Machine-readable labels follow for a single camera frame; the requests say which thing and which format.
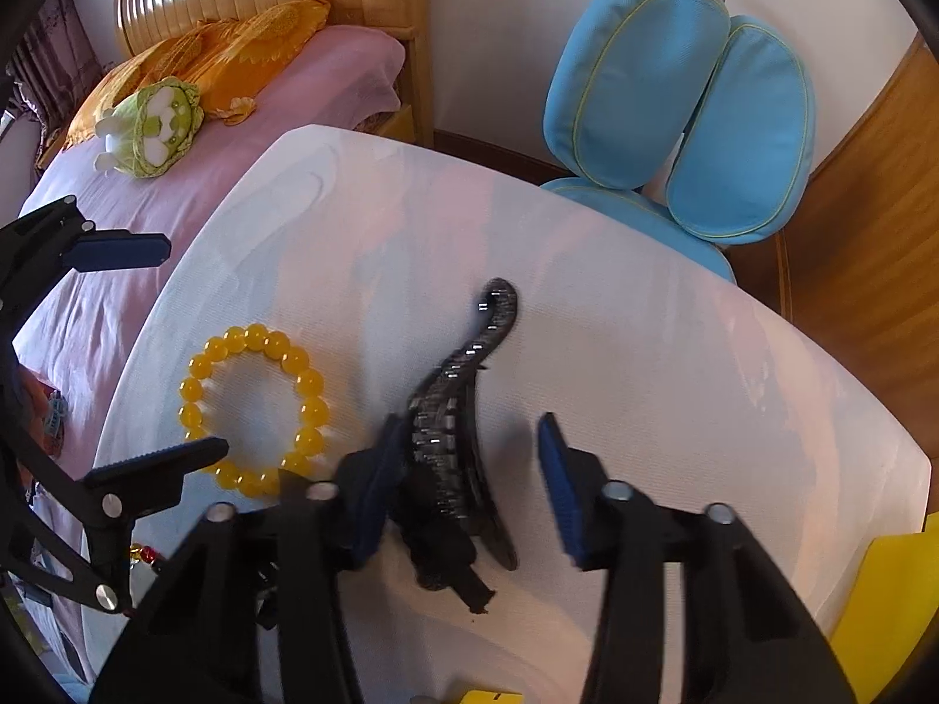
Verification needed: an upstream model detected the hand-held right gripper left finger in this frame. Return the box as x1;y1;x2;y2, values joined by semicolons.
92;414;412;704

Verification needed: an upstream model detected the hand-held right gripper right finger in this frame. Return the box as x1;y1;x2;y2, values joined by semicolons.
535;411;859;704

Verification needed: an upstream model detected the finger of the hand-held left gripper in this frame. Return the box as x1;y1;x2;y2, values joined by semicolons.
0;194;172;324
0;436;230;615

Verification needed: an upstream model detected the yellow bead bracelet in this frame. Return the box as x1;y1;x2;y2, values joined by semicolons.
177;323;326;497

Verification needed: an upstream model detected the black rhinestone hair clip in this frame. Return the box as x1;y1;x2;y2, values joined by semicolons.
389;277;523;613

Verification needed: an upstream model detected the yellow plastic box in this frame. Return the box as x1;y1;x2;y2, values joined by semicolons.
829;512;939;704

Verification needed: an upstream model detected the red packet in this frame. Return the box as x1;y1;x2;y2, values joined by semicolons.
18;367;70;456

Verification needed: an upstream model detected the green cabbage plush toy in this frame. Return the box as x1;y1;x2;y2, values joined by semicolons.
92;77;205;181

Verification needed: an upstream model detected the pink bed sheet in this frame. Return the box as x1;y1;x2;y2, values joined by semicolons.
11;23;408;683

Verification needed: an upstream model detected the purple patterned curtain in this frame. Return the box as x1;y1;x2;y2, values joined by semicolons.
7;0;100;133

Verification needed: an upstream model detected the orange floral pillow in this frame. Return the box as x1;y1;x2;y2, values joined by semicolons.
62;0;331;151

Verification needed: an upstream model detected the brown wooden wardrobe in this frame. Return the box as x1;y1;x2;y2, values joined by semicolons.
726;33;939;515

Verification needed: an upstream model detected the blue padded chair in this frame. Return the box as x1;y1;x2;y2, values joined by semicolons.
539;0;817;286

